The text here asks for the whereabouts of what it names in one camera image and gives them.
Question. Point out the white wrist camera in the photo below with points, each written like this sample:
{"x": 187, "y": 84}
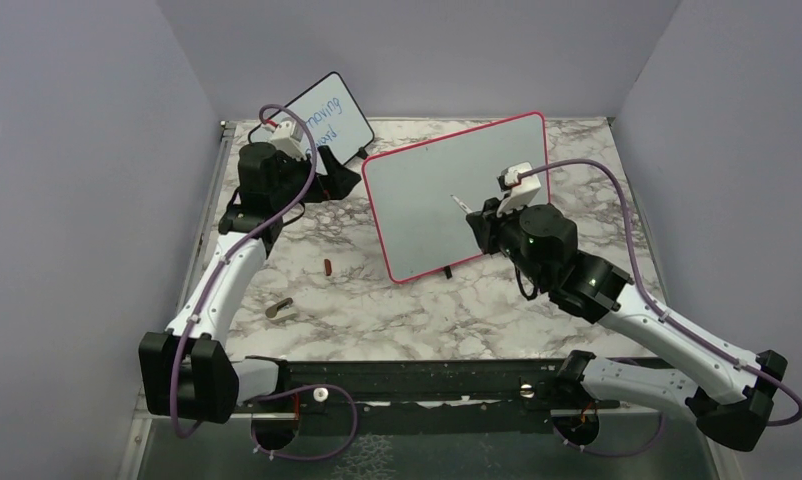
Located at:
{"x": 518, "y": 191}
{"x": 287, "y": 137}

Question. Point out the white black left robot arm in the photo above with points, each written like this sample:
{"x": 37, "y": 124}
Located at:
{"x": 209, "y": 311}

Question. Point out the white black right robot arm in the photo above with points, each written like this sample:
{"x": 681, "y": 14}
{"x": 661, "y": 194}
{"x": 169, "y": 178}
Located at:
{"x": 726, "y": 391}

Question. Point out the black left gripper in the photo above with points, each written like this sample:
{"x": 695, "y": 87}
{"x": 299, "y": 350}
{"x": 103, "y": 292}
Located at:
{"x": 337, "y": 183}

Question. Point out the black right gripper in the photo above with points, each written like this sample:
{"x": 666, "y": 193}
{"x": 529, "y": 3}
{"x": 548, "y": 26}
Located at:
{"x": 486, "y": 222}

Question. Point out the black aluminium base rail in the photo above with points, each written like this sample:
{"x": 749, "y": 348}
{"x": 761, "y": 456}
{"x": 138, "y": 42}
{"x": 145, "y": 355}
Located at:
{"x": 285, "y": 400}

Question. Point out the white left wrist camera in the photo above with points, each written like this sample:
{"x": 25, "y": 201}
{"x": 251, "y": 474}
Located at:
{"x": 287, "y": 137}

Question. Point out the grey whiteboard eraser block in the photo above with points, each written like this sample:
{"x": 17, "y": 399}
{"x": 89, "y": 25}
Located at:
{"x": 281, "y": 311}

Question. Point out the pink framed whiteboard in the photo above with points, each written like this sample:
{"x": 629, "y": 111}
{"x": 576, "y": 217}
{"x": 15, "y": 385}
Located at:
{"x": 420, "y": 228}

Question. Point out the black framed written whiteboard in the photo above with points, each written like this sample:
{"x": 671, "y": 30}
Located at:
{"x": 334, "y": 117}

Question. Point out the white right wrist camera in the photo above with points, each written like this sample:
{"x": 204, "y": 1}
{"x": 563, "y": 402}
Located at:
{"x": 518, "y": 191}

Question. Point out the white whiteboard marker pen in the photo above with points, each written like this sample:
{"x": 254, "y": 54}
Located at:
{"x": 465, "y": 208}

